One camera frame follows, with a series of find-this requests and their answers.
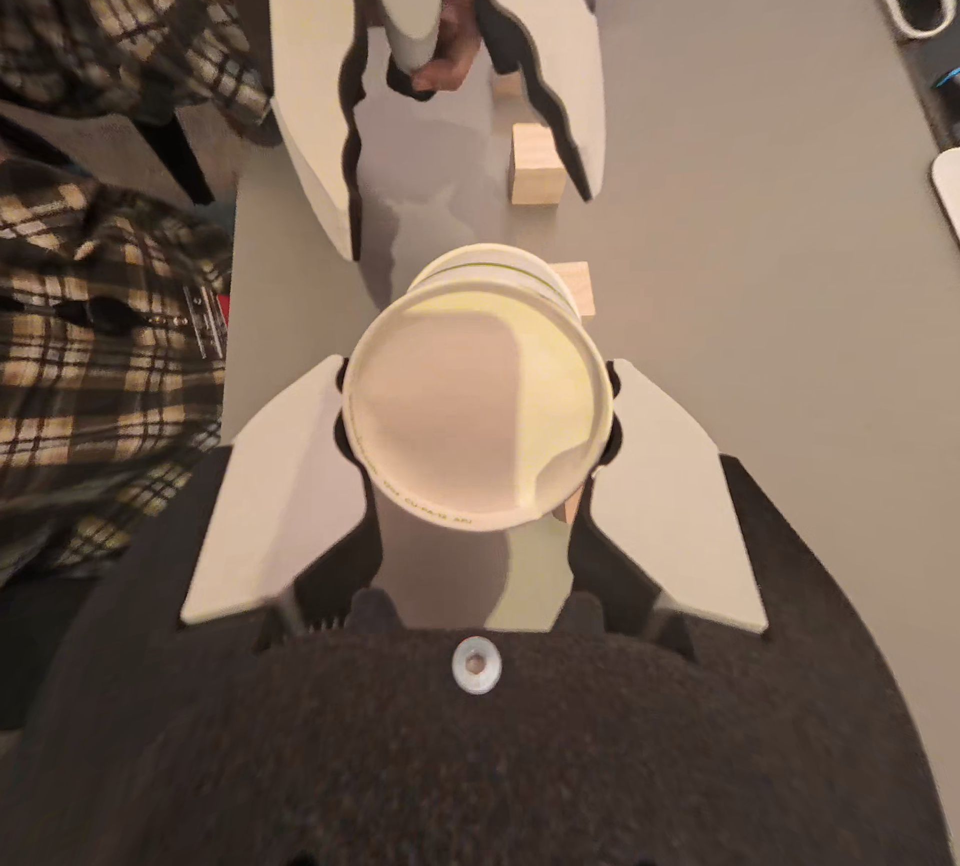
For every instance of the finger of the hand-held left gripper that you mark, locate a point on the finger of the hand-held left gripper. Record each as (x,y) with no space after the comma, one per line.
(555,34)
(311,79)

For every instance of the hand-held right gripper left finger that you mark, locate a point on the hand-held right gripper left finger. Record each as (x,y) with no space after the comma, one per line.
(277,506)

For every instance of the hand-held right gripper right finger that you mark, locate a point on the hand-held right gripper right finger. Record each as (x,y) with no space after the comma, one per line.
(667,506)

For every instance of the wooden cube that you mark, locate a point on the wooden cube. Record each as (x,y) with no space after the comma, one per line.
(534,169)
(579,289)
(571,506)
(508,88)

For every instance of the white paper cup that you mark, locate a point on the white paper cup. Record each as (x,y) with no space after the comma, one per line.
(465,409)

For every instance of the person's left hand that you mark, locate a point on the person's left hand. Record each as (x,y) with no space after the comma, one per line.
(457,41)

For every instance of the black office chair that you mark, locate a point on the black office chair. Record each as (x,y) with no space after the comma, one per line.
(180,161)

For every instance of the black and red tag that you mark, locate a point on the black and red tag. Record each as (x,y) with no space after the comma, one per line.
(206,322)

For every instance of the black round clip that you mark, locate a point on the black round clip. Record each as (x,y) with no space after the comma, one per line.
(97,315)

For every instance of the small black battery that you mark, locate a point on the small black battery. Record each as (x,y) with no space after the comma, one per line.
(946,77)

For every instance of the white document stand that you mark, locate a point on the white document stand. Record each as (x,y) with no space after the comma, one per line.
(949,191)

